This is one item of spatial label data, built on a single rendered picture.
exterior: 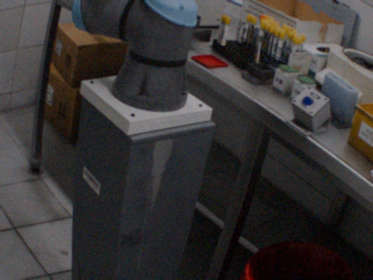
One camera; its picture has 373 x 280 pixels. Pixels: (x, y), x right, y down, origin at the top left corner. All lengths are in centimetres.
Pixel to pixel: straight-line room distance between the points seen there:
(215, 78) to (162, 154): 36
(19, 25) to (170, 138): 193
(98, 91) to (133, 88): 9
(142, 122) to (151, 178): 13
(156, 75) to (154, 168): 18
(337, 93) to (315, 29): 44
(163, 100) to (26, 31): 195
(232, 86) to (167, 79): 31
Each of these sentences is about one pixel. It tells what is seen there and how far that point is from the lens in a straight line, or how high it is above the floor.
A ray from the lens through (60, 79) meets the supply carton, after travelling 293.
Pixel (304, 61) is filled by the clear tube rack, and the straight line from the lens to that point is 169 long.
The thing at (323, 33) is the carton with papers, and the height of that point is 98.
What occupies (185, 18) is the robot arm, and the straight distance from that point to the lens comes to 116.
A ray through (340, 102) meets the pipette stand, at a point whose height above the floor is 93.
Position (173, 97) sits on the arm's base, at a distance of 120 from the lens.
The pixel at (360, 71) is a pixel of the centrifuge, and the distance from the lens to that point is 157.
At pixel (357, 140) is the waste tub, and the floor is 90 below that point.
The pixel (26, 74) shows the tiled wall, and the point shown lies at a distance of 317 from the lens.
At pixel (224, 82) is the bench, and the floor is 87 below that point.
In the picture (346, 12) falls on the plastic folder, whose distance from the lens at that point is 200.
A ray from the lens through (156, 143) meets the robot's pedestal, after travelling 119.
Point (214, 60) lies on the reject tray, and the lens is 161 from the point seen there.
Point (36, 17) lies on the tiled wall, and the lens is 306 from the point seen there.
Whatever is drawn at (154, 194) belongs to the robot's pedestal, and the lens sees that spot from 126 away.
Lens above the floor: 141
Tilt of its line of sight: 27 degrees down
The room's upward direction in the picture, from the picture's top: 12 degrees clockwise
